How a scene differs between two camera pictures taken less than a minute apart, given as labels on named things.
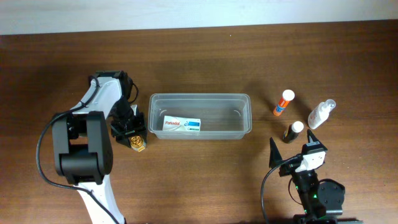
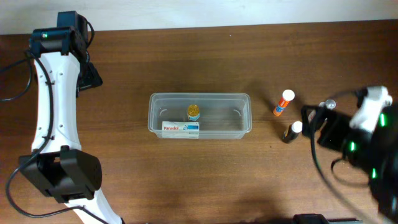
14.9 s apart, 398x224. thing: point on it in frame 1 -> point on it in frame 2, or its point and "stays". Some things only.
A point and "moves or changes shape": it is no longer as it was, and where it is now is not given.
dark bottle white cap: (292, 132) stays
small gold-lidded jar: (137, 144) -> (193, 112)
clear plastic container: (222, 116) stays
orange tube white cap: (288, 95) stays
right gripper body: (290, 168) -> (338, 134)
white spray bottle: (321, 112) stays
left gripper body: (128, 121) -> (91, 78)
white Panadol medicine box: (171, 123) moves or changes shape
